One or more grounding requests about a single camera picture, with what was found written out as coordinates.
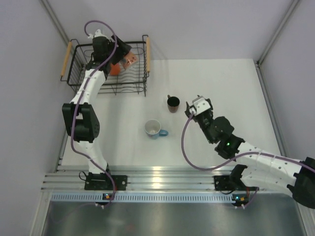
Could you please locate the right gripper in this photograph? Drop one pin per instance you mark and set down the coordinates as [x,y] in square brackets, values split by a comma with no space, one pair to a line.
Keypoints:
[189,110]

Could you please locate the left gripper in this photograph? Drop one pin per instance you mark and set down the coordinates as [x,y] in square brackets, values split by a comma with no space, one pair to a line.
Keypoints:
[124,48]

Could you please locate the salmon dotted mug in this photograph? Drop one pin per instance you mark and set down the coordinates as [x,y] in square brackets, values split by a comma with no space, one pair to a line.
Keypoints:
[128,60]

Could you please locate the orange mug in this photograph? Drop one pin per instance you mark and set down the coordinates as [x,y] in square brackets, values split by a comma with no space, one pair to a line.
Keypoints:
[115,69]

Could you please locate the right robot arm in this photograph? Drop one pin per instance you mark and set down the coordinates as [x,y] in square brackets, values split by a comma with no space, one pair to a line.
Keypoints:
[235,149]

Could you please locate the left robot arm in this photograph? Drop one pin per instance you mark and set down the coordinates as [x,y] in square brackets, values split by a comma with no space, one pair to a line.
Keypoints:
[81,121]

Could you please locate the dark brown mug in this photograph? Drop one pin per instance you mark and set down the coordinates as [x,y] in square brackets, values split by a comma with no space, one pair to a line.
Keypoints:
[173,103]

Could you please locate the blue mug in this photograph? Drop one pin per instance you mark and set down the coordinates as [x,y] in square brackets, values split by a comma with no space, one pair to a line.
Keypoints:
[153,129]

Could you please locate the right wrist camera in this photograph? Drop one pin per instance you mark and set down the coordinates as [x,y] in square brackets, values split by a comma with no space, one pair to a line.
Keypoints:
[200,105]

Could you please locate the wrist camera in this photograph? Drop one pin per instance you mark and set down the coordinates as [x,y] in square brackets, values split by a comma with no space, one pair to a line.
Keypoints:
[200,105]
[97,34]

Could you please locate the right wooden rack handle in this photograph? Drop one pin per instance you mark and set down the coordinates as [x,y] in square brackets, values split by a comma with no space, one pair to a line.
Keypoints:
[148,54]

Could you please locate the wooden rack handle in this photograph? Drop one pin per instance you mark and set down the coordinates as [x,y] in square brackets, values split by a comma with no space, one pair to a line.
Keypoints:
[65,61]
[148,54]

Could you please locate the black wire dish rack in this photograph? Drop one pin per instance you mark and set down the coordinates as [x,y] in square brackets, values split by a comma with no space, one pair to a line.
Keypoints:
[133,80]

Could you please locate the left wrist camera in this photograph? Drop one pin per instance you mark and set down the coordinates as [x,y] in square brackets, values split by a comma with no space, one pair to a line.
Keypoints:
[97,34]

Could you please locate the left wooden rack handle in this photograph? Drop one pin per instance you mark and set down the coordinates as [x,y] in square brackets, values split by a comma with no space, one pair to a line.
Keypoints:
[65,61]

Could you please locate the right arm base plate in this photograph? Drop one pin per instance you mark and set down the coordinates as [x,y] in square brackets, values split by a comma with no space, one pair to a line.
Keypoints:
[226,184]

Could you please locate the left aluminium frame post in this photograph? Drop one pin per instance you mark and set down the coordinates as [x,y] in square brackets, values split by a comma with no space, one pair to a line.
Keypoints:
[55,21]

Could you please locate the aluminium frame post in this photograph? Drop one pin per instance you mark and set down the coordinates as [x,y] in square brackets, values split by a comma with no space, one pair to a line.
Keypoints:
[293,6]
[55,21]

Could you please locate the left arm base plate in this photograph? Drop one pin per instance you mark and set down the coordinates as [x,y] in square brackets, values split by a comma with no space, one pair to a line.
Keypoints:
[103,182]

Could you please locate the aluminium mounting rail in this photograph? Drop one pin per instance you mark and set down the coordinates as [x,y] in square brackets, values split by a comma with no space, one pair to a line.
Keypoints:
[173,179]

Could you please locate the right aluminium frame post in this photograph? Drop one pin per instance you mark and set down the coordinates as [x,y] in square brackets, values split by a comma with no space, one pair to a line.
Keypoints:
[293,6]

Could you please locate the perforated cable duct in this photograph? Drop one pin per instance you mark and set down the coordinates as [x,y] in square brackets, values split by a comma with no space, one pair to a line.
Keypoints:
[144,198]

